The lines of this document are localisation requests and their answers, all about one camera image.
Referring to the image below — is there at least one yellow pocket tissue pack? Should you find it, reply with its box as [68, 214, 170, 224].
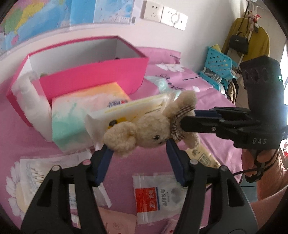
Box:
[186, 143, 221, 168]

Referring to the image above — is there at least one cotton swab bag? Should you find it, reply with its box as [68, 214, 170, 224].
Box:
[19, 150, 112, 210]

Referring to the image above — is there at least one medical tape bag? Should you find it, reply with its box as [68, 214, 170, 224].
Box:
[132, 173, 187, 225]

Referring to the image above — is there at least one beige teddy bear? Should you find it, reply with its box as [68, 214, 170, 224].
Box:
[103, 90, 200, 156]

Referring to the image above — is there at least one person's pink sleeve forearm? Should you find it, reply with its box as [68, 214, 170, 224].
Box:
[251, 150, 287, 228]

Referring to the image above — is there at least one person's right hand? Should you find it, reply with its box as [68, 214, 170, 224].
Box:
[241, 149, 279, 171]

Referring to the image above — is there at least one blue plastic basket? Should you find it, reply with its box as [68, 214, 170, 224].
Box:
[198, 47, 237, 94]

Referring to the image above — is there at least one pink printed bedsheet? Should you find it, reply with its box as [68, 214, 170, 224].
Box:
[0, 46, 244, 234]

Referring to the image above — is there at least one black handbag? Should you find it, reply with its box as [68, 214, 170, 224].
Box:
[228, 32, 249, 55]

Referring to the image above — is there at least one yellow hanging jacket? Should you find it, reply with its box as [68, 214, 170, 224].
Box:
[222, 18, 270, 61]

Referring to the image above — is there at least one pastel tissue pack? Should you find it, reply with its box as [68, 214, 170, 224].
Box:
[52, 82, 131, 153]

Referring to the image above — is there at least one yellow wet wipes pack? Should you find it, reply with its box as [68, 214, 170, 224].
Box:
[84, 90, 181, 150]

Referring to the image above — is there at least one white pump bottle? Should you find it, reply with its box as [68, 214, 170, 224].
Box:
[11, 71, 52, 142]

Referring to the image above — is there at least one pink cardboard box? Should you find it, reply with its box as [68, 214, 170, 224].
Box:
[6, 35, 149, 128]

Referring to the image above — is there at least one black cable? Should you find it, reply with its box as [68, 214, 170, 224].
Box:
[205, 149, 281, 192]

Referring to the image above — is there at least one white wall socket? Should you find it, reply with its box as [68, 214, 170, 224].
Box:
[160, 6, 179, 27]
[141, 1, 164, 23]

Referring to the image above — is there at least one colourful wall map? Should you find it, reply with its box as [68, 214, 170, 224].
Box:
[1, 1, 143, 54]

